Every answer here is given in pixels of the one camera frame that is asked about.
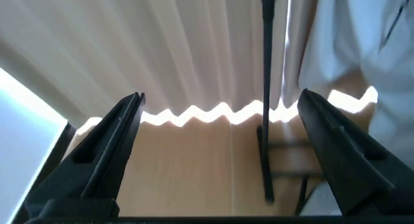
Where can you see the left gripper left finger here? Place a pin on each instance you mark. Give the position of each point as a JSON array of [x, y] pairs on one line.
[[97, 152]]

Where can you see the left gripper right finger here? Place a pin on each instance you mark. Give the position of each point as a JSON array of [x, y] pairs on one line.
[[349, 159]]

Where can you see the pale grey shorts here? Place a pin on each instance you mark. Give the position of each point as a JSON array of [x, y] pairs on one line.
[[355, 29]]

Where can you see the black clothes rack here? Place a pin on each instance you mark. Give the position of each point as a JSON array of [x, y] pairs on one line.
[[268, 55]]

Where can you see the beige curtain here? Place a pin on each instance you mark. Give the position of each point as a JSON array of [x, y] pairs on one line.
[[129, 39]]

